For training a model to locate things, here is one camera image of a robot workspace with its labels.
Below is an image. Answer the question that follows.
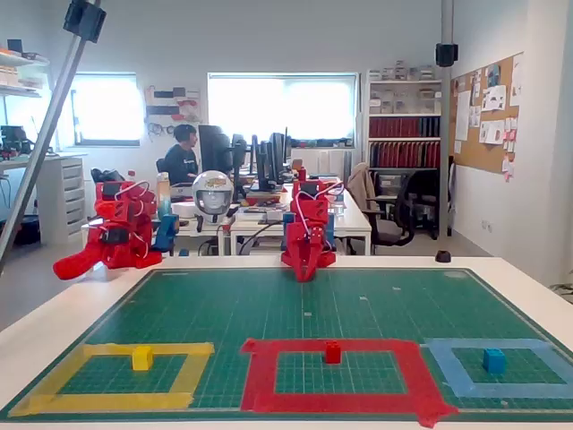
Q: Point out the red tape square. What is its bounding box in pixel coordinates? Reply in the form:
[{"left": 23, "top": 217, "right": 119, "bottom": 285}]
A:
[{"left": 239, "top": 338, "right": 460, "bottom": 429}]

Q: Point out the blue tape square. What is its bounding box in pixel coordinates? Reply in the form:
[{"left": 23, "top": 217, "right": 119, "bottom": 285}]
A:
[{"left": 420, "top": 338, "right": 573, "bottom": 400}]

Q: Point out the yellow lego brick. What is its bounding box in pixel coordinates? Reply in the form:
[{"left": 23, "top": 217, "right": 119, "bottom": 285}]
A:
[{"left": 132, "top": 345, "right": 154, "bottom": 372}]

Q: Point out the blue lego brick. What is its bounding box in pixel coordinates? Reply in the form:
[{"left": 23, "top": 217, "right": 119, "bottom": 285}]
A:
[{"left": 483, "top": 348, "right": 507, "bottom": 374}]

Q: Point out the yellow tape square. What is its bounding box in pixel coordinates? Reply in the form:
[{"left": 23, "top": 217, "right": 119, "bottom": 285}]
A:
[{"left": 8, "top": 342, "right": 215, "bottom": 417}]

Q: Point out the blue table clamp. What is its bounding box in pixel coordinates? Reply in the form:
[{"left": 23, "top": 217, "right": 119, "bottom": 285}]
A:
[
  {"left": 150, "top": 213, "right": 180, "bottom": 257},
  {"left": 323, "top": 213, "right": 337, "bottom": 252},
  {"left": 281, "top": 211, "right": 296, "bottom": 252}
]

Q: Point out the green cutting mat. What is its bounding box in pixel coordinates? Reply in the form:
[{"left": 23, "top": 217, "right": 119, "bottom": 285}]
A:
[{"left": 0, "top": 267, "right": 573, "bottom": 422}]

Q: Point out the beige jacket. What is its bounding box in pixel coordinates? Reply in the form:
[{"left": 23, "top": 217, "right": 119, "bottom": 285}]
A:
[{"left": 347, "top": 162, "right": 382, "bottom": 212}]

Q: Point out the black monitor on stand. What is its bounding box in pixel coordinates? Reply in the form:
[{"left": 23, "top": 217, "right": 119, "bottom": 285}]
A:
[{"left": 250, "top": 127, "right": 291, "bottom": 192}]

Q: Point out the white motorcycle helmet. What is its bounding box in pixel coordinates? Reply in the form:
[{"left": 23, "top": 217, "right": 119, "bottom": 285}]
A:
[{"left": 192, "top": 170, "right": 235, "bottom": 224}]

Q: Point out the black office chair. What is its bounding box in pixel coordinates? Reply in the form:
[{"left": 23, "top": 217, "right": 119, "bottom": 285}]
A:
[{"left": 369, "top": 168, "right": 443, "bottom": 248}]

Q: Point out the large black computer monitor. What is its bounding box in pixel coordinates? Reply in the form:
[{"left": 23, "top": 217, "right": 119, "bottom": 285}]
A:
[{"left": 198, "top": 124, "right": 234, "bottom": 176}]

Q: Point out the wide bright window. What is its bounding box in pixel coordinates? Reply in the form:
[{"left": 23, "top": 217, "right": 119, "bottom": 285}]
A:
[{"left": 207, "top": 71, "right": 360, "bottom": 147}]

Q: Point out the seated person dark sweater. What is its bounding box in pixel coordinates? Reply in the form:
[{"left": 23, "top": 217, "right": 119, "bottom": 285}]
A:
[{"left": 163, "top": 124, "right": 201, "bottom": 187}]

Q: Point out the colourful drinking bottle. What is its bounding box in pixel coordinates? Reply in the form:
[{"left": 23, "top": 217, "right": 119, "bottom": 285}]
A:
[{"left": 155, "top": 172, "right": 173, "bottom": 221}]

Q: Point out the white shelving with binders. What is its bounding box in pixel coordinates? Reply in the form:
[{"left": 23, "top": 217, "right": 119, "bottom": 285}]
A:
[{"left": 365, "top": 60, "right": 444, "bottom": 174}]

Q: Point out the upright grey pole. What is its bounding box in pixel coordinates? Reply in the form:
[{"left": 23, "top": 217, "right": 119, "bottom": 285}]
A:
[{"left": 440, "top": 0, "right": 456, "bottom": 238}]

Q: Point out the cork pin board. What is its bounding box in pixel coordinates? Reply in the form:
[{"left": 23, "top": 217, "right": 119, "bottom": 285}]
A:
[{"left": 449, "top": 51, "right": 526, "bottom": 180}]

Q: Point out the small bright window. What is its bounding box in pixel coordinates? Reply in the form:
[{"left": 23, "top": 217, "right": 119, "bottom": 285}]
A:
[{"left": 70, "top": 72, "right": 142, "bottom": 147}]

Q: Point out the black box on pole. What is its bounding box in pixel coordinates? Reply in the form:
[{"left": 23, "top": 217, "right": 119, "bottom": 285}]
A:
[{"left": 435, "top": 42, "right": 459, "bottom": 68}]

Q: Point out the white drawer cabinet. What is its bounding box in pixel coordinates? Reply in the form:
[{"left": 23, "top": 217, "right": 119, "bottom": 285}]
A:
[{"left": 38, "top": 154, "right": 87, "bottom": 245}]

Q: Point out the green potted plant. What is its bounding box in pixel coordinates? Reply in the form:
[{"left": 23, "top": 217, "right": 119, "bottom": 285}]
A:
[{"left": 549, "top": 268, "right": 573, "bottom": 306}]

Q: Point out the slanted aluminium pole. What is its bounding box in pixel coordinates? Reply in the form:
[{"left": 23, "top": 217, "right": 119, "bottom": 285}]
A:
[{"left": 0, "top": 0, "right": 102, "bottom": 274}]

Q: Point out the black pole clamp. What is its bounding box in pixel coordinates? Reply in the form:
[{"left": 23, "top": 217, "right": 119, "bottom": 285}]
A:
[{"left": 62, "top": 0, "right": 107, "bottom": 45}]

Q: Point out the wall tool board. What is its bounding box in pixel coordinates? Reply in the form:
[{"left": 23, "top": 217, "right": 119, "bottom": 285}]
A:
[{"left": 143, "top": 84, "right": 203, "bottom": 136}]

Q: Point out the white wall shelf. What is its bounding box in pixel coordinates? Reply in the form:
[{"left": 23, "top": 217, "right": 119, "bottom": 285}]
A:
[{"left": 0, "top": 39, "right": 51, "bottom": 99}]

